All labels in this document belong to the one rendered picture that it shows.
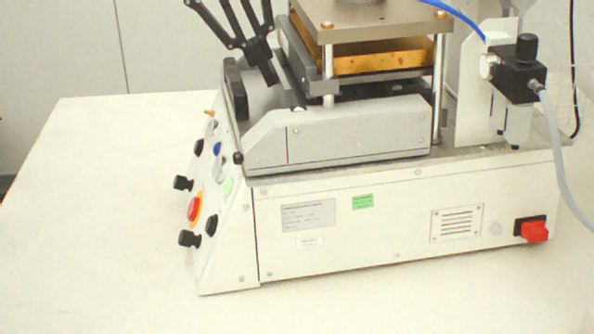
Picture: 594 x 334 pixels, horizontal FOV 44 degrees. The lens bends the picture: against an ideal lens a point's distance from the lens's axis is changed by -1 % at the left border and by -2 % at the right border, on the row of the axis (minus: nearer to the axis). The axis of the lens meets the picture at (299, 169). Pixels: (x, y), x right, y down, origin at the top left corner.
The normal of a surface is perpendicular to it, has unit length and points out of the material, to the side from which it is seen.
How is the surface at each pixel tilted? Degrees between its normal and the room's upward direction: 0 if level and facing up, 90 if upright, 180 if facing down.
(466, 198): 90
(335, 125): 90
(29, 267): 0
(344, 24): 0
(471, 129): 90
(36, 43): 90
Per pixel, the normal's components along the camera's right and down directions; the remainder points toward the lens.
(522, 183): 0.19, 0.48
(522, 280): -0.04, -0.87
